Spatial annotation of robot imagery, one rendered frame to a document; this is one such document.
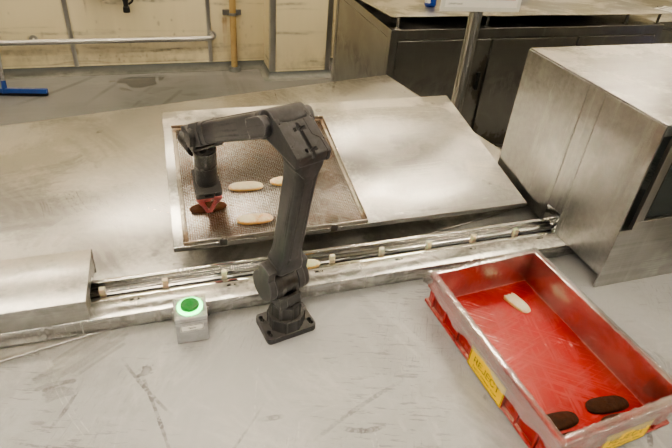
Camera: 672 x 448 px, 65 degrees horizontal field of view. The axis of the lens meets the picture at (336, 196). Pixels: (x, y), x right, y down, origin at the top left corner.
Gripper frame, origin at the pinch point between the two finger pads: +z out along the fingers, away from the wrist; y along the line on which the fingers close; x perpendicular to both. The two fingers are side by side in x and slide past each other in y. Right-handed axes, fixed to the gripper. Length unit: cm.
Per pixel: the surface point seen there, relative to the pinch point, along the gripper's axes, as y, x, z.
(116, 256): -4.9, 25.0, 9.0
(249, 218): -7.3, -9.8, 0.1
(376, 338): -49, -30, 2
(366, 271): -31.3, -34.8, 0.9
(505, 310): -51, -65, 2
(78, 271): -18.6, 31.8, -3.5
